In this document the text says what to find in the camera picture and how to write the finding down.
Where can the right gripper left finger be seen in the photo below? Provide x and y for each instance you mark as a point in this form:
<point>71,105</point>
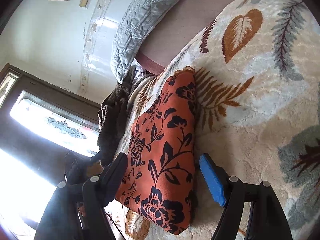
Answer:
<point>76,208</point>

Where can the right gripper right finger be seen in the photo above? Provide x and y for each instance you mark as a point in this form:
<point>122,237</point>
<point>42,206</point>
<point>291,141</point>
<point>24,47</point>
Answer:
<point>267,219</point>

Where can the orange black floral garment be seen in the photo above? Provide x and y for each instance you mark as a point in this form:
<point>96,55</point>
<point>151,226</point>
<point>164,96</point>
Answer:
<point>158,182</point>

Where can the brown framed window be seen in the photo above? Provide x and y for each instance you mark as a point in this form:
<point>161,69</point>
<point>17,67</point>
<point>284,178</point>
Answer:
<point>40,125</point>

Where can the dark brown fleece garment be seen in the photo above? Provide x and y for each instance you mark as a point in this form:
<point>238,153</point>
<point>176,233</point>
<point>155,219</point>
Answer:
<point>113,117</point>

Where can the cream leaf pattern blanket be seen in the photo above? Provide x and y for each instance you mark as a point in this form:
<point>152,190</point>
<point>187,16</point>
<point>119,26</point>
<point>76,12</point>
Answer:
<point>258,72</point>

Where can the pink bed sheet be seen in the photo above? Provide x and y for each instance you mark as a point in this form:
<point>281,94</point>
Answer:
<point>180,24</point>

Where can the grey quilted pillow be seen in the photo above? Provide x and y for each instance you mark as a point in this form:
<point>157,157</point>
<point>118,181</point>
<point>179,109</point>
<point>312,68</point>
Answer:
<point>139,20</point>

